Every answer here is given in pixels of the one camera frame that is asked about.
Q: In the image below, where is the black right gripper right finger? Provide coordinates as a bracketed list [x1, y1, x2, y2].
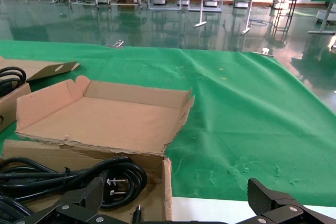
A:
[244, 178, 336, 224]

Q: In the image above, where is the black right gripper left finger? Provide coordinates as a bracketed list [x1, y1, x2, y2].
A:
[15, 176, 127, 224]

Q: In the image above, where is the black power cord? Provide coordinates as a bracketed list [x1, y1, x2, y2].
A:
[0, 66, 27, 98]

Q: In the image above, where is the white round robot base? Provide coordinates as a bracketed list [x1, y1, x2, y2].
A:
[316, 8, 336, 24]

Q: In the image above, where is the torn-edged cardboard box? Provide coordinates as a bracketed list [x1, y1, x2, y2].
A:
[0, 75, 196, 224]

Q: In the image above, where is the cardboard box with oval holes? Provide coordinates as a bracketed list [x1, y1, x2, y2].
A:
[0, 56, 85, 134]

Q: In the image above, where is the small black jack plug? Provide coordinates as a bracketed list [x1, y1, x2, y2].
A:
[133, 204, 143, 224]

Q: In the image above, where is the green table cloth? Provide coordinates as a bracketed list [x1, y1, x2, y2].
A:
[0, 39, 336, 208]

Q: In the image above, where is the tied black cord with prongs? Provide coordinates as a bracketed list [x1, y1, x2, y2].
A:
[0, 155, 148, 210]

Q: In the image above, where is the tangled black cables pile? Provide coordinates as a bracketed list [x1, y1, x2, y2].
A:
[0, 194, 35, 224]

